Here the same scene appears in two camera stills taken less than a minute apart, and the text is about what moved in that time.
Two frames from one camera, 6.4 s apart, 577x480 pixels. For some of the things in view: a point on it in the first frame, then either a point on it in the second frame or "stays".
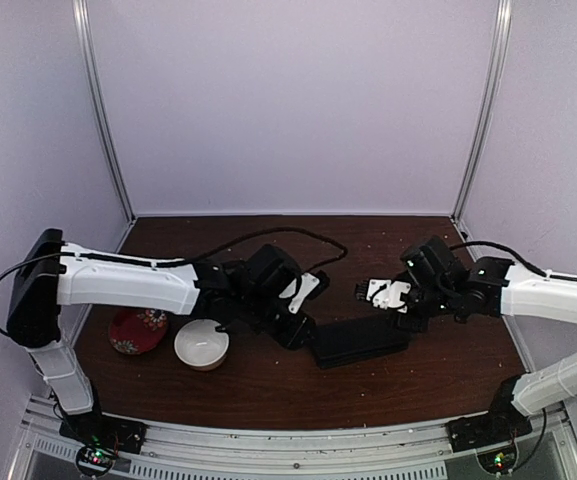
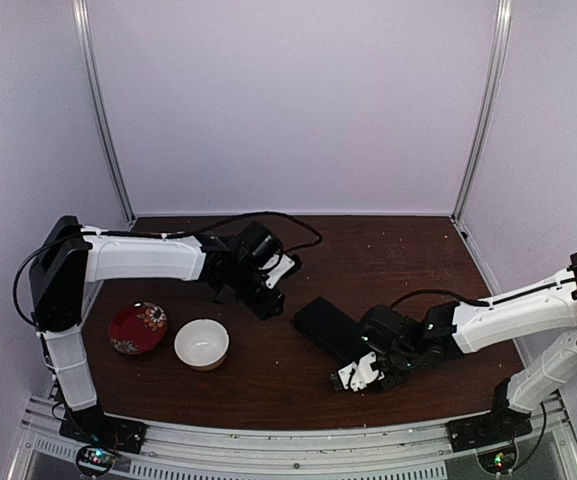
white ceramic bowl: x=200 y=345 stays
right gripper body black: x=429 y=301 -> x=401 y=367
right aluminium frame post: x=502 y=41 stays
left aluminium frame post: x=100 y=111 stays
